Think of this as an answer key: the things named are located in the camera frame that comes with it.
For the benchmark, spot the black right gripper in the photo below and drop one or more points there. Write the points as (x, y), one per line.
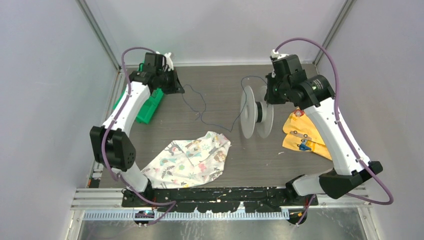
(270, 98)

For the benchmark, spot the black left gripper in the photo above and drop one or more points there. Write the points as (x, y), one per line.
(176, 87)

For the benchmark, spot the white perforated cable spool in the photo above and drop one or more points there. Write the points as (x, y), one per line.
(255, 113)

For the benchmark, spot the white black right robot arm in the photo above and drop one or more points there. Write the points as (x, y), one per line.
(351, 166)

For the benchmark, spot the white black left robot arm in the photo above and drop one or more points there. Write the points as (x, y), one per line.
(111, 143)

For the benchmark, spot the green plastic divided bin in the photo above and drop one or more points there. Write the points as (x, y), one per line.
(149, 106)

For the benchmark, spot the yellow printed cloth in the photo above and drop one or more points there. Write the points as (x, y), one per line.
(302, 135)

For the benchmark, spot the white patterned cloth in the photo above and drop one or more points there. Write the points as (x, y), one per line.
(189, 163)

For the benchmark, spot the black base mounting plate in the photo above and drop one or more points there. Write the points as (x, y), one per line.
(264, 199)

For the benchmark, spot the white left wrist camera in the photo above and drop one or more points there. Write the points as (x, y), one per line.
(168, 62)

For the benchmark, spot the aluminium frame rail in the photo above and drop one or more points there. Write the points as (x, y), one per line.
(97, 199)

